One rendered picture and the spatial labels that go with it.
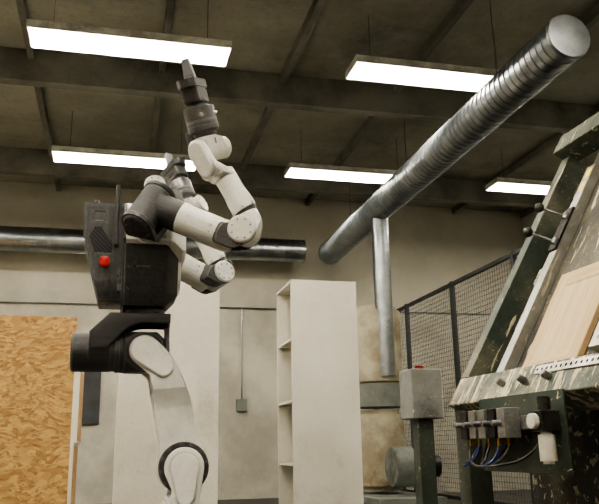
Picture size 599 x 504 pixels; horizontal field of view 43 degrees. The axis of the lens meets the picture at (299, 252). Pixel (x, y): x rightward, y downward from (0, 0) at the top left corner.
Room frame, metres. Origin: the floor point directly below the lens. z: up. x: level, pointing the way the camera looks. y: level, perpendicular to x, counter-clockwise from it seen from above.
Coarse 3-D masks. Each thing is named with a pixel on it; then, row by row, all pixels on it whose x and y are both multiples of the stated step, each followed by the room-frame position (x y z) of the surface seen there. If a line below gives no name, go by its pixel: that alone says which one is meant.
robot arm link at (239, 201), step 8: (232, 176) 1.98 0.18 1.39; (224, 184) 1.98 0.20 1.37; (232, 184) 1.97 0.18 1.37; (240, 184) 1.99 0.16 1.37; (224, 192) 1.99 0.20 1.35; (232, 192) 1.98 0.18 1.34; (240, 192) 1.98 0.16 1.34; (248, 192) 1.99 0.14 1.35; (232, 200) 1.98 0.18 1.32; (240, 200) 1.97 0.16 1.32; (248, 200) 1.98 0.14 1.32; (232, 208) 1.99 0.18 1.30; (240, 208) 1.98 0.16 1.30; (248, 208) 1.98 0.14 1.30; (256, 208) 2.01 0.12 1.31; (256, 216) 1.99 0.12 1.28; (256, 224) 1.98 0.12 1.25; (256, 232) 1.98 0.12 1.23; (256, 240) 2.04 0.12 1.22
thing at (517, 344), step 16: (592, 176) 2.78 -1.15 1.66; (576, 192) 2.81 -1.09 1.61; (592, 192) 2.78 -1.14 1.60; (576, 208) 2.76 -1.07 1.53; (576, 224) 2.75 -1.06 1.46; (560, 256) 2.73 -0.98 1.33; (544, 272) 2.73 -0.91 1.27; (544, 288) 2.71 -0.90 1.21; (528, 304) 2.73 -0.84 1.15; (528, 320) 2.69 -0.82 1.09; (512, 336) 2.72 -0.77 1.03; (528, 336) 2.69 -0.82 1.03; (512, 352) 2.67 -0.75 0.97; (512, 368) 2.67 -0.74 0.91
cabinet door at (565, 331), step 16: (576, 272) 2.55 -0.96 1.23; (592, 272) 2.44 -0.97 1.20; (560, 288) 2.60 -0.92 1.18; (576, 288) 2.50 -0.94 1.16; (592, 288) 2.40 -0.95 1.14; (560, 304) 2.55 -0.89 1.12; (576, 304) 2.45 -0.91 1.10; (592, 304) 2.35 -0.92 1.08; (544, 320) 2.60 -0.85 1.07; (560, 320) 2.50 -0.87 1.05; (576, 320) 2.40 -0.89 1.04; (592, 320) 2.31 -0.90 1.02; (544, 336) 2.55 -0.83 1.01; (560, 336) 2.45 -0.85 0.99; (576, 336) 2.35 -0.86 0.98; (528, 352) 2.60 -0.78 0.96; (544, 352) 2.50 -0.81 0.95; (560, 352) 2.39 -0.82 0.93; (576, 352) 2.30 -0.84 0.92
